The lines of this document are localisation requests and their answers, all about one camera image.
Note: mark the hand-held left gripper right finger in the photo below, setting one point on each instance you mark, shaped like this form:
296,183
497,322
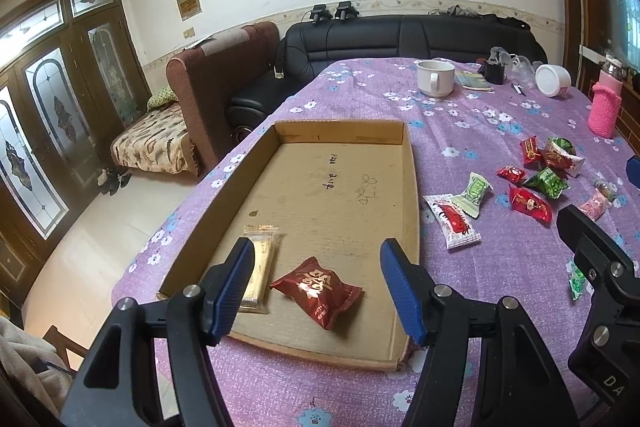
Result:
402,292

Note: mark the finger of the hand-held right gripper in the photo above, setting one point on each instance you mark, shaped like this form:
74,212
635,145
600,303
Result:
634,172
587,239

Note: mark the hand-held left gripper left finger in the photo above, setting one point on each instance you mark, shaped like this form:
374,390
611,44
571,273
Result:
232,292

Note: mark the small clear snack packet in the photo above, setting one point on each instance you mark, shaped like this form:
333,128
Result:
606,190

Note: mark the pink snack packet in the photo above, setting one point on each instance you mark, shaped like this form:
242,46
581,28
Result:
594,205

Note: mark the green-edged clear cake packet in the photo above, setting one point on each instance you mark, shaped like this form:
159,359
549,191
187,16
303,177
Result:
577,281

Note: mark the beige snack bar packet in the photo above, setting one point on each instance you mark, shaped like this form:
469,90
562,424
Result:
265,257

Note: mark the red nut snack packet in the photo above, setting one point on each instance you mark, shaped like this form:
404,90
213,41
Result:
530,203

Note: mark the dark green snack packet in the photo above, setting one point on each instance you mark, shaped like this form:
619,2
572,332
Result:
547,181

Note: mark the dark red snack packet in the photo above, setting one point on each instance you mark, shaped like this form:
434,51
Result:
315,289

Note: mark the white and red candy packet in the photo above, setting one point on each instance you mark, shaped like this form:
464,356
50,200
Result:
452,222

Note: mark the small red candy packet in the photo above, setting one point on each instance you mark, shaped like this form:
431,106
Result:
511,174

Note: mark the green and white candy packet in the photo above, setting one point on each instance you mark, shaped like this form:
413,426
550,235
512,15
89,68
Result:
475,192

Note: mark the cardboard tray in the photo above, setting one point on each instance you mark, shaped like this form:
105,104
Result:
310,187

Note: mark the pink sleeved bottle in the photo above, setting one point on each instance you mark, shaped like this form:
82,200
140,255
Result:
606,107

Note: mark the red striped snack packet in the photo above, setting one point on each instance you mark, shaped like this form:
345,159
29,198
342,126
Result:
531,151

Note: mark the white bowl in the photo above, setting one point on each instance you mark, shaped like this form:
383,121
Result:
552,81

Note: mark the clear plastic bottle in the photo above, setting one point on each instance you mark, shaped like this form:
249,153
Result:
520,66

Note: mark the pair of dark shoes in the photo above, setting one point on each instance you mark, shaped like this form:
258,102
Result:
114,181

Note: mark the black container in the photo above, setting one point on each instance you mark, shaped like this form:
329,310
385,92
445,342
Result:
495,73

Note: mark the wooden chair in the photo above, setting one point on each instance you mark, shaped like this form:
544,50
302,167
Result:
57,347

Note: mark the green yellow packet far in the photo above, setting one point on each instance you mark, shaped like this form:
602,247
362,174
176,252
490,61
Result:
472,80

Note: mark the purple floral tablecloth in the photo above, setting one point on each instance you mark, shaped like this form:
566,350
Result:
350,107

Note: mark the green patterned cushion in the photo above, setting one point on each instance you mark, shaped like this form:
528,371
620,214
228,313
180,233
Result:
162,98

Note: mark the white mug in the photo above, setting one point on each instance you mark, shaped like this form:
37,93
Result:
435,77

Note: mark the brown armchair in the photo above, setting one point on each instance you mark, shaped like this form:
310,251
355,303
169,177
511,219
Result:
225,72

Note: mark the beige cloth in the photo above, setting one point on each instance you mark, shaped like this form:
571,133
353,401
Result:
25,372

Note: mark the black leather sofa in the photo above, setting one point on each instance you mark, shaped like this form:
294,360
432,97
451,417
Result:
380,37

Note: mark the wooden glass door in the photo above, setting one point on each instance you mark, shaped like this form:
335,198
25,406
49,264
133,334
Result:
55,107

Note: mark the black device on sofa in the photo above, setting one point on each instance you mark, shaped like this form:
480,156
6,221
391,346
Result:
344,11
318,13

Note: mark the small wall poster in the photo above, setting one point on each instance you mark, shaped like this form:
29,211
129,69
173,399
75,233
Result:
189,3

